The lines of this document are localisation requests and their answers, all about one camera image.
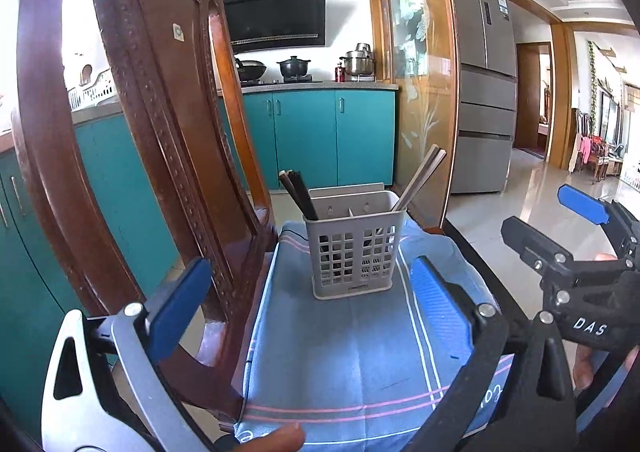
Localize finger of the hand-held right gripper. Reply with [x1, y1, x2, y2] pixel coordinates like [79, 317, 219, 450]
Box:
[501, 215, 637, 294]
[556, 183, 640, 272]

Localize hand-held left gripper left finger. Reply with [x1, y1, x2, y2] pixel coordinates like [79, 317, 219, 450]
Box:
[41, 257, 217, 452]

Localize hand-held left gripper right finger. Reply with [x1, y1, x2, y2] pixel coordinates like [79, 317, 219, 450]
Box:
[400, 255, 577, 452]

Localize beige chopstick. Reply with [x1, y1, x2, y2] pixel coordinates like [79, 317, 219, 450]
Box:
[397, 148, 448, 213]
[391, 145, 440, 213]

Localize perforated plastic utensil holder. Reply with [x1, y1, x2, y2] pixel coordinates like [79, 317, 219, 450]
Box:
[303, 182, 407, 301]

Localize dark brown chopstick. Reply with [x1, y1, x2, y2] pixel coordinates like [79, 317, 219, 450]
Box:
[298, 171, 320, 222]
[287, 170, 315, 222]
[278, 171, 308, 222]

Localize person's right hand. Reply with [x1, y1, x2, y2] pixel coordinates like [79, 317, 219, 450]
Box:
[571, 346, 609, 392]

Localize person's left hand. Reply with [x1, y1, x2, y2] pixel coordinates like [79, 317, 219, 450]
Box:
[220, 422, 306, 452]

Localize white low fence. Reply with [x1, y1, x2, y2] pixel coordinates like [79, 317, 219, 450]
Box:
[620, 159, 640, 193]

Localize dining chairs with pink cloth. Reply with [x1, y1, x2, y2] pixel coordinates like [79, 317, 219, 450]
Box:
[575, 110, 626, 183]

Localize blue striped towel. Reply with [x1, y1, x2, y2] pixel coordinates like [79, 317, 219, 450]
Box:
[234, 219, 516, 448]

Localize wooden interior door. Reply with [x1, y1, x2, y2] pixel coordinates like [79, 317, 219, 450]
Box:
[515, 42, 553, 160]

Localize green vine garland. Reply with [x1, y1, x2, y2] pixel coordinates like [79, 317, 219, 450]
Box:
[587, 40, 601, 133]

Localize grey refrigerator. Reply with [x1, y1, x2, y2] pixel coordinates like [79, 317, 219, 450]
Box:
[447, 0, 518, 195]

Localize carved wooden chair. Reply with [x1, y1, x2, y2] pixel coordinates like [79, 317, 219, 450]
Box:
[10, 0, 278, 423]

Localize etched glass sliding door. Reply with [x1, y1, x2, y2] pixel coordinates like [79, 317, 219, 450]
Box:
[370, 0, 458, 233]

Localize teal base cabinets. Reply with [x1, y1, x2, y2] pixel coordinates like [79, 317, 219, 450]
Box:
[0, 85, 401, 413]

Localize white dish rack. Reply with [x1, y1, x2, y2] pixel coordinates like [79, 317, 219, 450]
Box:
[67, 70, 119, 112]

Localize gas stove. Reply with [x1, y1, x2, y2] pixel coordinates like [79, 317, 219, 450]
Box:
[239, 77, 325, 86]

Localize black wok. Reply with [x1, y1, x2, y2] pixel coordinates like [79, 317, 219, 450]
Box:
[235, 57, 267, 82]

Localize stainless steel pot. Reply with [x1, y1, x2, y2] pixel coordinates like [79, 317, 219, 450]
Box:
[340, 43, 376, 78]

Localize black clay pot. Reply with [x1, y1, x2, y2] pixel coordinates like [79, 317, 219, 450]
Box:
[276, 56, 312, 80]

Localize black range hood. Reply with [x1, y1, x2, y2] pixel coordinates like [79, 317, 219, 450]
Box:
[218, 0, 327, 54]

